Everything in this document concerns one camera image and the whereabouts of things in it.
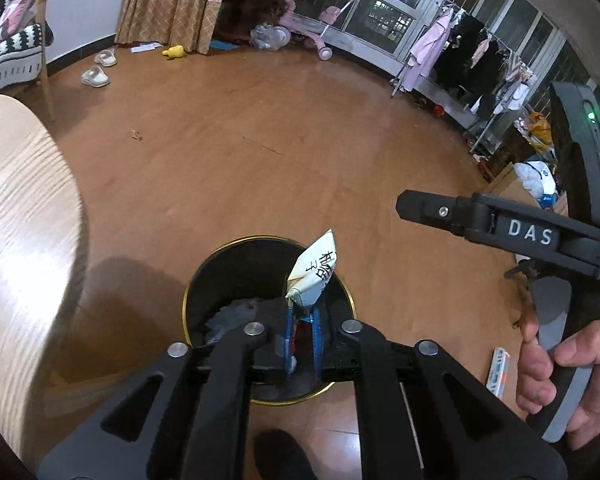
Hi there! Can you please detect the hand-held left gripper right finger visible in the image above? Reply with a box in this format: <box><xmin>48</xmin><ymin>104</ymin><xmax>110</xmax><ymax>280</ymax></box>
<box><xmin>311</xmin><ymin>304</ymin><xmax>567</xmax><ymax>480</ymax></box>

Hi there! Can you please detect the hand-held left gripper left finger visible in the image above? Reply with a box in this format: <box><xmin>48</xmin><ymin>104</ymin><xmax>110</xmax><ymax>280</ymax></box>
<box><xmin>37</xmin><ymin>304</ymin><xmax>297</xmax><ymax>480</ymax></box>

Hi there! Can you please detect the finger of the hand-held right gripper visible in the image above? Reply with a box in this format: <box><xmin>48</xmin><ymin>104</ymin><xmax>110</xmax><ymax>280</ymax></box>
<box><xmin>396</xmin><ymin>189</ymin><xmax>600</xmax><ymax>282</ymax></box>

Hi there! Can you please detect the cream white paper wrapper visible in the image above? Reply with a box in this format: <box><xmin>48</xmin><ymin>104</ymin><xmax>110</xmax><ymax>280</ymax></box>
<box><xmin>285</xmin><ymin>229</ymin><xmax>342</xmax><ymax>368</ymax></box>

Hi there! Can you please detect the black trash bin gold rim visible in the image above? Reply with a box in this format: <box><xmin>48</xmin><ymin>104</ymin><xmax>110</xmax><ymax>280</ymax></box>
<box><xmin>182</xmin><ymin>235</ymin><xmax>356</xmax><ymax>407</ymax></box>

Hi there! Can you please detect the cardboard box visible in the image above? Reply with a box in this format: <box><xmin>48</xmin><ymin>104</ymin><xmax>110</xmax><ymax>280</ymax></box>
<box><xmin>485</xmin><ymin>165</ymin><xmax>571</xmax><ymax>216</ymax></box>

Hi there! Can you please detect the white blue bag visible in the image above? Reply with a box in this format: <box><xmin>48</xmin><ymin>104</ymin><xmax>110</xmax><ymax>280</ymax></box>
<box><xmin>512</xmin><ymin>160</ymin><xmax>558</xmax><ymax>208</ymax></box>

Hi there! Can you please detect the yellow bag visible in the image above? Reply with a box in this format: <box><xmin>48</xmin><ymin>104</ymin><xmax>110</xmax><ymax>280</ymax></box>
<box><xmin>527</xmin><ymin>112</ymin><xmax>553</xmax><ymax>148</ymax></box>

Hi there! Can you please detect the metal clothes rack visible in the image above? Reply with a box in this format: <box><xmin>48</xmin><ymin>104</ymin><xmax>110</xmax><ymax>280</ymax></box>
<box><xmin>390</xmin><ymin>0</ymin><xmax>536</xmax><ymax>156</ymax></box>

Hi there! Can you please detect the white orange long box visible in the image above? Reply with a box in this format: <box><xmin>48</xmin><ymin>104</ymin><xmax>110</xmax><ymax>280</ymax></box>
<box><xmin>486</xmin><ymin>347</ymin><xmax>511</xmax><ymax>401</ymax></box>

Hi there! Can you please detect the black hanging garment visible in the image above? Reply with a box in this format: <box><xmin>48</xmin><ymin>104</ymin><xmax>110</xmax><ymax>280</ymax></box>
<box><xmin>432</xmin><ymin>10</ymin><xmax>506</xmax><ymax>116</ymax></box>

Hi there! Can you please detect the pink hanging garment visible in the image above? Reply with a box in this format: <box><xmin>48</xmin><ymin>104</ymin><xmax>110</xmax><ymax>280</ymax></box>
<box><xmin>407</xmin><ymin>7</ymin><xmax>453</xmax><ymax>92</ymax></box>

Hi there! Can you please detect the pink child tricycle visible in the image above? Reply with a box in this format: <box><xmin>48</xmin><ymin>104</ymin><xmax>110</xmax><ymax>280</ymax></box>
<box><xmin>278</xmin><ymin>0</ymin><xmax>356</xmax><ymax>61</ymax></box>

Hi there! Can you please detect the grey soft bag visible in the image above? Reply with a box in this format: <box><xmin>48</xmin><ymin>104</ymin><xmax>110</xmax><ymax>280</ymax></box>
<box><xmin>250</xmin><ymin>24</ymin><xmax>290</xmax><ymax>51</ymax></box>

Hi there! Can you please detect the beige patterned curtain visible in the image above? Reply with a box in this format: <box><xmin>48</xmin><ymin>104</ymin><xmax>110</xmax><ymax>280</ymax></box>
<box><xmin>115</xmin><ymin>0</ymin><xmax>237</xmax><ymax>55</ymax></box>

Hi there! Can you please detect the pink plush pillow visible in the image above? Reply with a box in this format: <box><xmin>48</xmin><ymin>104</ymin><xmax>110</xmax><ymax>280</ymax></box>
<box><xmin>0</xmin><ymin>0</ymin><xmax>50</xmax><ymax>43</ymax></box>

